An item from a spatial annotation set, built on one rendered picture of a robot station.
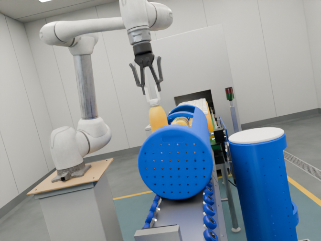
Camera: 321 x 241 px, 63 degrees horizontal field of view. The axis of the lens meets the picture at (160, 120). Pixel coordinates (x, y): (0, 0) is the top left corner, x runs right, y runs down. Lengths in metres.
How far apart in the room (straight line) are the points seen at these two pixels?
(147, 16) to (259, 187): 0.94
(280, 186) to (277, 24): 5.45
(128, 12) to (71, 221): 1.08
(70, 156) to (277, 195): 1.08
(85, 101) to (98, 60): 4.66
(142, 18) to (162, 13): 0.14
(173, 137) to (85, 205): 0.71
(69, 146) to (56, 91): 5.05
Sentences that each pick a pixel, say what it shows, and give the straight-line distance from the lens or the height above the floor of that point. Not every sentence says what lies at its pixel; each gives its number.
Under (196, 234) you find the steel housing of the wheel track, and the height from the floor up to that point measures 0.93.
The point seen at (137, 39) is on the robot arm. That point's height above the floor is 1.58.
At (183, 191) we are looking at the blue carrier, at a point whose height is 0.98.
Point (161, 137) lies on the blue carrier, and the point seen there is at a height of 1.20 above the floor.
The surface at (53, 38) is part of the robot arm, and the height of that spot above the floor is 1.73.
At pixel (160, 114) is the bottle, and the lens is 1.06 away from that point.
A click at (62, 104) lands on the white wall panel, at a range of 6.49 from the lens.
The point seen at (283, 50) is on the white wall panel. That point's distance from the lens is 6.61.
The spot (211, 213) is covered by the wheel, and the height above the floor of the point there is 0.96.
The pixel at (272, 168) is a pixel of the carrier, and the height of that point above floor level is 0.89.
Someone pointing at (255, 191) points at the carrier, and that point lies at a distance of 1.44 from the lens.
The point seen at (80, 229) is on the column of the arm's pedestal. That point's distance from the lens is 1.57.
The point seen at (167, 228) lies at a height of 1.08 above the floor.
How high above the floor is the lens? 1.39
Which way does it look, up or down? 7 degrees down
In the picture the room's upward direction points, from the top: 13 degrees counter-clockwise
